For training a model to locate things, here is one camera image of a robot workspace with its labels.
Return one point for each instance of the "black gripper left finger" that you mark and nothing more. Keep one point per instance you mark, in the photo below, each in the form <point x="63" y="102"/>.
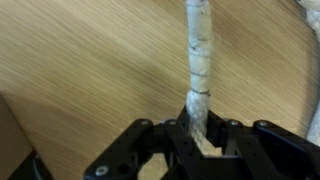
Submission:
<point x="146" y="150"/>

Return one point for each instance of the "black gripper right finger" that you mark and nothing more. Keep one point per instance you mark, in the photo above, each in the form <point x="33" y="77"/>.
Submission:
<point x="266" y="153"/>

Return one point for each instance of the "cardboard shipping box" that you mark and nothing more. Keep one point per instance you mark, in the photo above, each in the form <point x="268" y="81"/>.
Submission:
<point x="13" y="143"/>

